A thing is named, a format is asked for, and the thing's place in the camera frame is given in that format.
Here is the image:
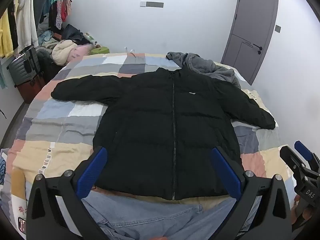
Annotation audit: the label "black puffer jacket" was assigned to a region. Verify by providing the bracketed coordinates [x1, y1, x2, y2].
[51, 68, 276, 200]

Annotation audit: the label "black clothes pile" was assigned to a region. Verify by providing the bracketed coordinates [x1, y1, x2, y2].
[61, 24, 83, 42]

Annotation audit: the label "right hand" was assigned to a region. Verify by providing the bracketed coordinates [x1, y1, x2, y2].
[291, 195, 315, 231]

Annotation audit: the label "blue denim jeans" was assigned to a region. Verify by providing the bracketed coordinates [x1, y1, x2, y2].
[82, 191, 253, 240]

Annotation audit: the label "patchwork bed quilt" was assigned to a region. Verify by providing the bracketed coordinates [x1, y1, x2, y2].
[1, 53, 296, 239]

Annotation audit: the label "dark red box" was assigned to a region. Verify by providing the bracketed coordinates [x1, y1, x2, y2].
[17, 76, 45, 104]

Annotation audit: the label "grey fleece robe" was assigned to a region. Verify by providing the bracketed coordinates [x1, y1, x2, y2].
[166, 51, 241, 88]

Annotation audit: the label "pink cloth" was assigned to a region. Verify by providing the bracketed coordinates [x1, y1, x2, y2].
[67, 44, 94, 63]

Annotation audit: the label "grey hard suitcase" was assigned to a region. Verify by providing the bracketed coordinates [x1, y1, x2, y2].
[7, 45, 40, 87]

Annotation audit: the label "cream fleece bundle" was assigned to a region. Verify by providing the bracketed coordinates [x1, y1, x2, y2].
[52, 40, 78, 66]

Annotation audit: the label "green cushion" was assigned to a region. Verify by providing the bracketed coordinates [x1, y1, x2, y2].
[91, 47, 110, 55]

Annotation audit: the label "grey door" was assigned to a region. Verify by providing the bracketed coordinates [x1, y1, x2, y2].
[221, 0, 279, 85]

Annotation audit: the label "yellow hanging garment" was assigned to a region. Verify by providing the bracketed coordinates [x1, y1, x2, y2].
[1, 0, 18, 58]

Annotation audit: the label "white hanging garment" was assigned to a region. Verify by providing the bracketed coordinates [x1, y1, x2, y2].
[16, 0, 39, 52]

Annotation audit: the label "black door handle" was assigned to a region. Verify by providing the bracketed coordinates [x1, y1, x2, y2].
[253, 44, 263, 55]

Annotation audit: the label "small grey wall switch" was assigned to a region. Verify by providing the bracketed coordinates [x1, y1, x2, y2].
[274, 25, 281, 33]

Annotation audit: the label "grey wall switch panel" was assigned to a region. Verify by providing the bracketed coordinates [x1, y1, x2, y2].
[140, 1, 164, 8]

